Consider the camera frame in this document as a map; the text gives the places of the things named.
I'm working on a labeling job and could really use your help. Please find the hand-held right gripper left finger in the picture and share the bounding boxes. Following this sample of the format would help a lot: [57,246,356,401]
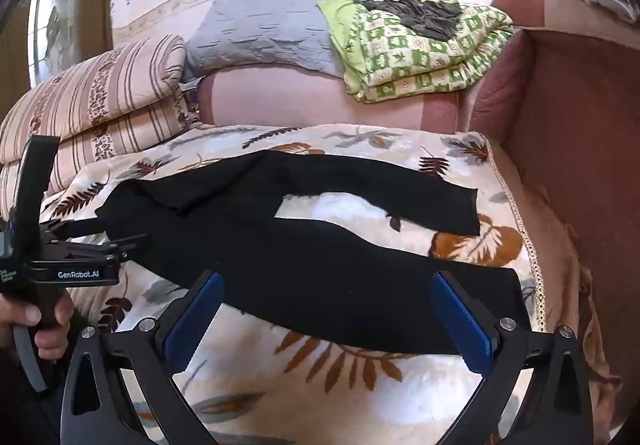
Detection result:
[60,270,226,445]

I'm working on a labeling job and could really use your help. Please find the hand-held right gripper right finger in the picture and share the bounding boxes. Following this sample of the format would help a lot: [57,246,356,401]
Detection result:
[430,270,594,445]

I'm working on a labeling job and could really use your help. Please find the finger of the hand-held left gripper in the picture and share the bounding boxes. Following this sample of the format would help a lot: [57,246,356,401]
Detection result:
[52,234,149,260]
[42,217,110,237]

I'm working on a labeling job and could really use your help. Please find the black pants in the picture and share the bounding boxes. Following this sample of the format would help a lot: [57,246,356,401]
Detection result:
[95,150,532,356]

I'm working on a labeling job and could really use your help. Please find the person's left hand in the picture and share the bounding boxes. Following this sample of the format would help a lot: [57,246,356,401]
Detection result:
[0,292,77,362]

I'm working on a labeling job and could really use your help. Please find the beige fringed cover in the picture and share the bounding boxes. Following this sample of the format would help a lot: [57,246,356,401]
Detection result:
[492,140,621,426]

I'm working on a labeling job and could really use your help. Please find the striped folded quilt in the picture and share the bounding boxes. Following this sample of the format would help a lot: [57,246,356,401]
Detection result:
[0,34,203,220]

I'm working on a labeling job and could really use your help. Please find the leaf print blanket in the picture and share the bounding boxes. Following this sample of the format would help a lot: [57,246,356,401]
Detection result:
[37,124,551,445]

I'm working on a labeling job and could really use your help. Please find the glass door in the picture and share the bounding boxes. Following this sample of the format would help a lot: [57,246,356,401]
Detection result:
[25,0,92,88]

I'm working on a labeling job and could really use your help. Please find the pink sofa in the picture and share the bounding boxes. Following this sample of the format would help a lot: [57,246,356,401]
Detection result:
[192,0,640,445]

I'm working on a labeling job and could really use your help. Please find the grey quilted pillow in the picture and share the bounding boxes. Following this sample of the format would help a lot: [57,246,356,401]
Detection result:
[182,0,358,80]

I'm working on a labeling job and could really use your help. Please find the green patterned folded blanket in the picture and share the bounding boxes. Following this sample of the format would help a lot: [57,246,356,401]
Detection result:
[316,0,516,104]

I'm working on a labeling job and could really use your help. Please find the dark crumpled cloth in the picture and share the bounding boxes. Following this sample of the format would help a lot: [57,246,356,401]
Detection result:
[360,0,463,40]

